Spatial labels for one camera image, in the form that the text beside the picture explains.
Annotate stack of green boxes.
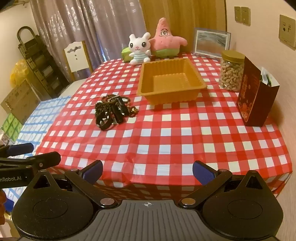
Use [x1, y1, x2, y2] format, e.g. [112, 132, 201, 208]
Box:
[1, 113, 23, 142]

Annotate pink starfish plush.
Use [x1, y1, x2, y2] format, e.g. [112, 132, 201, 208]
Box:
[148, 18, 188, 58]

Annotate brown bead necklace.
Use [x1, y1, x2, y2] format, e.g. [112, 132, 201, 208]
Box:
[95, 94, 139, 119]

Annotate white bunny plush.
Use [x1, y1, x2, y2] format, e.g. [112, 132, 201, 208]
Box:
[128, 32, 152, 65]

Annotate purple curtain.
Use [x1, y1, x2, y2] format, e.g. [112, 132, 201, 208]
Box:
[30, 0, 148, 70]

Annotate blue checkered cloth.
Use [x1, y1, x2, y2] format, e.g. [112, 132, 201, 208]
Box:
[0, 95, 72, 209]

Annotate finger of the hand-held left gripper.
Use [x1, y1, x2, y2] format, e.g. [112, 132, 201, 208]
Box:
[0, 143, 35, 157]
[0, 152, 62, 173]

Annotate red checkered tablecloth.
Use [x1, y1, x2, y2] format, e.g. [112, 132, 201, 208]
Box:
[35, 52, 293, 202]

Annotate jar of nuts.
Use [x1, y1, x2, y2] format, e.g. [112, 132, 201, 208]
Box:
[218, 50, 245, 92]

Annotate silver picture frame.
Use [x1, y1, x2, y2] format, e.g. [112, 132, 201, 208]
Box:
[193, 28, 232, 58]

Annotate beige wall switch panel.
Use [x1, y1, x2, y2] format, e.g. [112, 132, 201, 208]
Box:
[278, 14, 296, 49]

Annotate white green packet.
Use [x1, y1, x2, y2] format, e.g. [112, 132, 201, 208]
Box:
[260, 67, 278, 87]

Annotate yellow plastic tray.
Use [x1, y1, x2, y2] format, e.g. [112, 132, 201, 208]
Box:
[136, 58, 207, 105]

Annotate cardboard box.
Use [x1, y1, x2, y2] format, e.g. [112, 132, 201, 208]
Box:
[0, 80, 42, 124]

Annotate silver chain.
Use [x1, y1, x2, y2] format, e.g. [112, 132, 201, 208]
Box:
[89, 95, 121, 106]

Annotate black folding rack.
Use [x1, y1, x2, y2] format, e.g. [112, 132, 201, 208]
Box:
[17, 26, 70, 98]

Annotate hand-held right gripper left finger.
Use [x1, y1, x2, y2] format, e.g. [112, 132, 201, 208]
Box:
[28, 160, 118, 208]

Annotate green tissue pack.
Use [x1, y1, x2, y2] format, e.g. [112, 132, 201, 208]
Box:
[121, 46, 133, 62]

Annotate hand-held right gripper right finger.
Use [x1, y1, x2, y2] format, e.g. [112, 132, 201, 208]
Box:
[178, 161, 271, 209]

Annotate white wooden chair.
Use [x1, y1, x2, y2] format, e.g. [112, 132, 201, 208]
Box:
[57, 40, 94, 96]

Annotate brown curtain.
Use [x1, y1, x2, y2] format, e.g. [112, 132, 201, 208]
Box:
[139, 0, 227, 55]

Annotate dark red paper bag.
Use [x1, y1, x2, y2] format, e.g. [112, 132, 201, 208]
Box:
[236, 56, 280, 127]

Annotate yellow plastic bag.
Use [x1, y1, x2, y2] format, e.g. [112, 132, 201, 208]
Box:
[10, 59, 30, 87]

